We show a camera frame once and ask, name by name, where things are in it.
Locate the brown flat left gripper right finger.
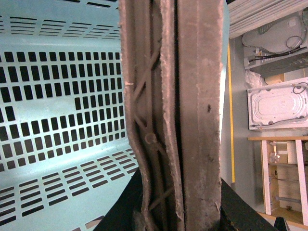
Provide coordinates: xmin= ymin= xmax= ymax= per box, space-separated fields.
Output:
xmin=177 ymin=0 xmax=224 ymax=231

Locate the brown ribbed left gripper left finger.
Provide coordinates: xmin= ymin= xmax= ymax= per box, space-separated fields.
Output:
xmin=119 ymin=0 xmax=185 ymax=231

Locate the light blue plastic basket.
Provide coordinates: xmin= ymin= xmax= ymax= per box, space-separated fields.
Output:
xmin=0 ymin=0 xmax=231 ymax=231

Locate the white vertical curtain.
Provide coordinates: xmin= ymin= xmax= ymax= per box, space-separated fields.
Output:
xmin=228 ymin=0 xmax=308 ymax=39

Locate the crumpled clear plastic bag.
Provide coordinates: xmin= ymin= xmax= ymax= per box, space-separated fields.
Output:
xmin=245 ymin=70 xmax=267 ymax=89

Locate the upper white appliance back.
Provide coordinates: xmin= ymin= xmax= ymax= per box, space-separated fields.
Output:
xmin=242 ymin=8 xmax=308 ymax=77

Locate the white appliance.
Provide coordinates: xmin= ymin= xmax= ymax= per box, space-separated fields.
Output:
xmin=242 ymin=8 xmax=308 ymax=77
xmin=247 ymin=77 xmax=308 ymax=132

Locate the lower white appliance back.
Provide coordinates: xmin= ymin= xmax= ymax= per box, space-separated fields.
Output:
xmin=247 ymin=77 xmax=308 ymax=132

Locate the wooden white shelf unit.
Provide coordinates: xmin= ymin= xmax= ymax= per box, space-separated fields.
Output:
xmin=248 ymin=136 xmax=308 ymax=227

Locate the black front display tray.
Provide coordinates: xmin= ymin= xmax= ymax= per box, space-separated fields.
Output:
xmin=94 ymin=170 xmax=290 ymax=231

